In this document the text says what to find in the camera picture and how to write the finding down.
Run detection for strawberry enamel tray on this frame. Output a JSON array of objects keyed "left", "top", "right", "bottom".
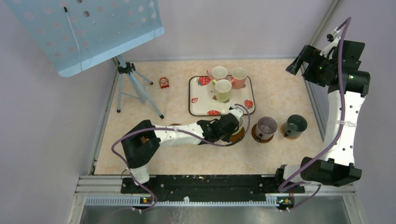
[{"left": 188, "top": 76, "right": 256, "bottom": 116}]

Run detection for yellow green mug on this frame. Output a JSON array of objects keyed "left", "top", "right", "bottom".
[{"left": 212, "top": 79, "right": 232, "bottom": 103}]

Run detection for salmon pink mug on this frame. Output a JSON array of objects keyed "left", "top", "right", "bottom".
[{"left": 231, "top": 67, "right": 248, "bottom": 89}]

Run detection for purple mug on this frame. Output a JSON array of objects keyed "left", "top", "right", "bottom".
[{"left": 255, "top": 117, "right": 277, "bottom": 140}]

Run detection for dark green mug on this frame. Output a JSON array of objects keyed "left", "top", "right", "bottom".
[{"left": 285, "top": 114, "right": 308, "bottom": 137}]

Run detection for woven rattan coaster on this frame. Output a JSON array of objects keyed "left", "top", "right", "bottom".
[{"left": 280, "top": 123, "right": 301, "bottom": 140}]

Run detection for light green mug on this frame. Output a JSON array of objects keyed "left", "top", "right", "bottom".
[{"left": 232, "top": 117, "right": 245, "bottom": 136}]

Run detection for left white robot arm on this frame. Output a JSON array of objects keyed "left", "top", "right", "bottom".
[{"left": 120, "top": 113, "right": 241, "bottom": 193}]

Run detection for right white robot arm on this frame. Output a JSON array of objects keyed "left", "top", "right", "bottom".
[{"left": 274, "top": 40, "right": 370, "bottom": 192}]

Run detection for pale pink mug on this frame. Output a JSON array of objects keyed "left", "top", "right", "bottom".
[{"left": 206, "top": 66, "right": 228, "bottom": 81}]

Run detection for small red toy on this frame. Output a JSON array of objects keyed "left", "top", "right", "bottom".
[{"left": 159, "top": 77, "right": 170, "bottom": 89}]

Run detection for light blue tripod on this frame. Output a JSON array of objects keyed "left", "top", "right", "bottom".
[{"left": 115, "top": 56, "right": 164, "bottom": 119}]

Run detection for blue perforated board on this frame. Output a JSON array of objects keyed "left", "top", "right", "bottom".
[{"left": 5, "top": 0, "right": 164, "bottom": 77}]

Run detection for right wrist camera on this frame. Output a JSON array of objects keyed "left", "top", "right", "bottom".
[{"left": 319, "top": 29, "right": 340, "bottom": 60}]

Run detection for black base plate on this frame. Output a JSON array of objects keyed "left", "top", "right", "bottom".
[{"left": 120, "top": 175, "right": 305, "bottom": 203}]

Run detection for white cable duct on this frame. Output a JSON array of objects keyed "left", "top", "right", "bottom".
[{"left": 85, "top": 196, "right": 279, "bottom": 207}]

